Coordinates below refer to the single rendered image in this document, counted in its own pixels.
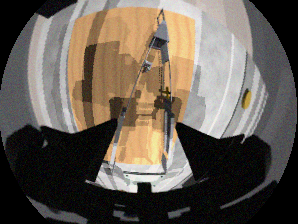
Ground light wooden board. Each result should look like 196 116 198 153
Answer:
67 7 196 164

